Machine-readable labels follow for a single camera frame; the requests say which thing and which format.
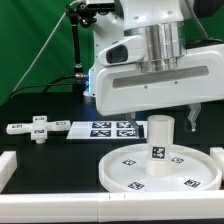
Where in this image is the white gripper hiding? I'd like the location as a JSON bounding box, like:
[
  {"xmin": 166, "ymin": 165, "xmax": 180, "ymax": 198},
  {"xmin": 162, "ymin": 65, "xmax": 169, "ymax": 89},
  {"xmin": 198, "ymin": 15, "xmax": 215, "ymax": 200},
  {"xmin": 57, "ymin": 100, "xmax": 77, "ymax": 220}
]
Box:
[{"xmin": 95, "ymin": 44, "xmax": 224, "ymax": 138}]

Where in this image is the white round table top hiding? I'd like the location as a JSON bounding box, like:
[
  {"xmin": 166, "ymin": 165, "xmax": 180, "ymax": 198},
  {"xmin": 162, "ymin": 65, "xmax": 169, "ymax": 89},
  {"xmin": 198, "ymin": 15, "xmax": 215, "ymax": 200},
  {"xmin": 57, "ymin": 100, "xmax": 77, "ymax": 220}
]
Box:
[{"xmin": 99, "ymin": 143, "xmax": 222, "ymax": 192}]

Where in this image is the white cross-shaped table base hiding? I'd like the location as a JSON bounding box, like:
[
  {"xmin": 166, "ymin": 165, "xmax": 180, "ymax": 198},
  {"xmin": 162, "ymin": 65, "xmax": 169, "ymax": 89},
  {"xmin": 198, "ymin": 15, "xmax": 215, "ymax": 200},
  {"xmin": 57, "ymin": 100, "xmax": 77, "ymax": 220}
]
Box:
[{"xmin": 6, "ymin": 116, "xmax": 71, "ymax": 144}]

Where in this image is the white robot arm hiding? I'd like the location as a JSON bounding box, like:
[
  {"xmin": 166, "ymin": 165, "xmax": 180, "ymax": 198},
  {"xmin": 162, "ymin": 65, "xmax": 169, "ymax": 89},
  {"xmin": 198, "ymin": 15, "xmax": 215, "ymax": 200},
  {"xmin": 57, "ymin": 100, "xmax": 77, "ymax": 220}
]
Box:
[{"xmin": 85, "ymin": 0, "xmax": 224, "ymax": 129}]

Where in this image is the white marker sheet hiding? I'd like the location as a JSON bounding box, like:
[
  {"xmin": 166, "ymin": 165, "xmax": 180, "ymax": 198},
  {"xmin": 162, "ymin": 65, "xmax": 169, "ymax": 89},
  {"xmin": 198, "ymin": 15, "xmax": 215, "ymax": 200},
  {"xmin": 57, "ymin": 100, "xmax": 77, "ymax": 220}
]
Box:
[{"xmin": 66, "ymin": 120, "xmax": 148, "ymax": 140}]

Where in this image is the white front fence bar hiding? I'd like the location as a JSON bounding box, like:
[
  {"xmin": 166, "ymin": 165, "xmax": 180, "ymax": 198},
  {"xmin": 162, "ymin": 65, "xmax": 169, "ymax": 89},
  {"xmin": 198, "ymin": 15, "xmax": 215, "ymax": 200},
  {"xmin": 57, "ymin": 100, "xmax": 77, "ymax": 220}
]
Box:
[{"xmin": 0, "ymin": 190, "xmax": 224, "ymax": 223}]

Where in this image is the white left fence block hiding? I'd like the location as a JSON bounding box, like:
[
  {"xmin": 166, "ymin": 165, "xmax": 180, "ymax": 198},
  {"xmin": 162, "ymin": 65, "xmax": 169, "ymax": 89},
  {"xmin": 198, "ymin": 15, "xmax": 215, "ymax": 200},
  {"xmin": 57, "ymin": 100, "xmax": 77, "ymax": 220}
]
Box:
[{"xmin": 0, "ymin": 151, "xmax": 17, "ymax": 193}]

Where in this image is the black cable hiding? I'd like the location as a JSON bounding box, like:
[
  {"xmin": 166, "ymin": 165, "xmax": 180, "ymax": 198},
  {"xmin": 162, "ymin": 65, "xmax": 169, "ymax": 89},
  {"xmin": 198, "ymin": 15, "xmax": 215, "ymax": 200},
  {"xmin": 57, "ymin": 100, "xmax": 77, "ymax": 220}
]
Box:
[{"xmin": 9, "ymin": 75, "xmax": 88, "ymax": 98}]

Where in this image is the black camera stand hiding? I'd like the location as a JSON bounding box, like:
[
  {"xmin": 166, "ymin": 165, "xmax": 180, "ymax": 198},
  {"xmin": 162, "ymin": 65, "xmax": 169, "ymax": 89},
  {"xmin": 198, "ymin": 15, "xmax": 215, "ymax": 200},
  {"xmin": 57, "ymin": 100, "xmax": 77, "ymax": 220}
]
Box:
[{"xmin": 65, "ymin": 2, "xmax": 96, "ymax": 89}]

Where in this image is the white cable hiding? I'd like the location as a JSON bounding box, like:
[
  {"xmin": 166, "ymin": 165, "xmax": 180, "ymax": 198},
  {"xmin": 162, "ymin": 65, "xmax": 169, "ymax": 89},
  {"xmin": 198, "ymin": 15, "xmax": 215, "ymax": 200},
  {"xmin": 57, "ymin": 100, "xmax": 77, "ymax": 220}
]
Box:
[{"xmin": 11, "ymin": 0, "xmax": 88, "ymax": 94}]

